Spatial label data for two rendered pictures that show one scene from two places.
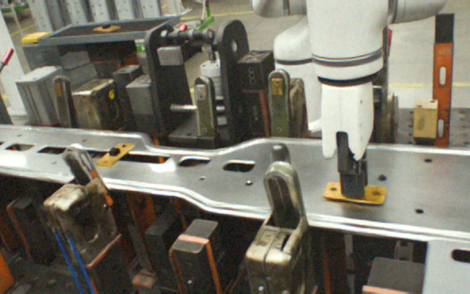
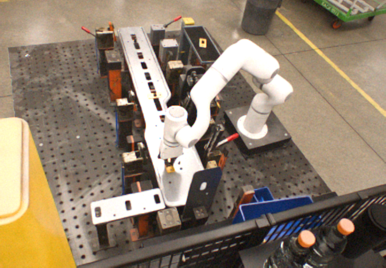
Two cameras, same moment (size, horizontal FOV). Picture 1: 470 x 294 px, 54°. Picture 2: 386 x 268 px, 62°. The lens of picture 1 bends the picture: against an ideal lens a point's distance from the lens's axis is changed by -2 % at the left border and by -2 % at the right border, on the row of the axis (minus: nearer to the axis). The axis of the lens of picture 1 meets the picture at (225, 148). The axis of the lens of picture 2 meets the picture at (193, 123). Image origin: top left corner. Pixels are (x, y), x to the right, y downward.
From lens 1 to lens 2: 108 cm
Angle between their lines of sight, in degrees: 32
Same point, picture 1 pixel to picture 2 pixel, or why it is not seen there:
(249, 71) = not seen: hidden behind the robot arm
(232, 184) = (157, 134)
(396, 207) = (169, 176)
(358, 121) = (162, 151)
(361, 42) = (167, 137)
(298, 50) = (256, 106)
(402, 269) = (149, 187)
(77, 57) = not seen: outside the picture
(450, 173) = not seen: hidden behind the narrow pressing
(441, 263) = (150, 193)
